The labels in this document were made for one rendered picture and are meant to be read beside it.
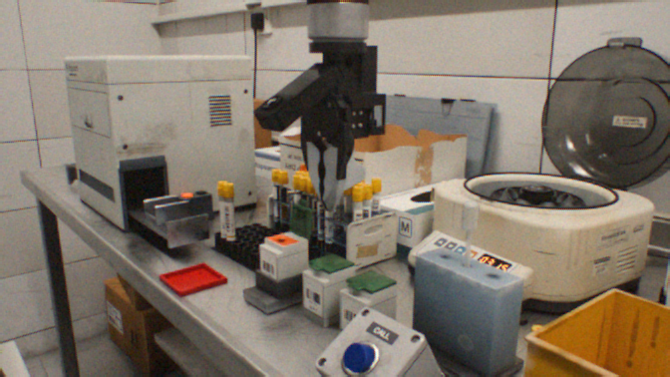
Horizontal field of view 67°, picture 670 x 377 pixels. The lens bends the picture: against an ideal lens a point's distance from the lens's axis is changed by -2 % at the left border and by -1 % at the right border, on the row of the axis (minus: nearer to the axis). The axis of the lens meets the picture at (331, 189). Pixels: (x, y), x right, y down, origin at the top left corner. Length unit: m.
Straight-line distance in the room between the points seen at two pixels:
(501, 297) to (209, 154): 0.66
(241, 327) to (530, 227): 0.35
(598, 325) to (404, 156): 0.49
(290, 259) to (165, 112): 0.42
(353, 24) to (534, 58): 0.49
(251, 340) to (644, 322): 0.37
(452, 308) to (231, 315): 0.26
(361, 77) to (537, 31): 0.46
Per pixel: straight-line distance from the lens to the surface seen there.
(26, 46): 2.22
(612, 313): 0.52
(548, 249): 0.63
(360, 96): 0.63
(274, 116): 0.58
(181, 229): 0.80
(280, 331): 0.59
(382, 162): 0.85
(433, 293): 0.53
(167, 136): 0.95
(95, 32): 2.28
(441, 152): 0.97
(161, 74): 0.94
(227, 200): 0.78
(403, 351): 0.42
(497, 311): 0.48
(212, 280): 0.70
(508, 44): 1.06
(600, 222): 0.66
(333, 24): 0.61
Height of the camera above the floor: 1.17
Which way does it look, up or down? 14 degrees down
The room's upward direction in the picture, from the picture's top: straight up
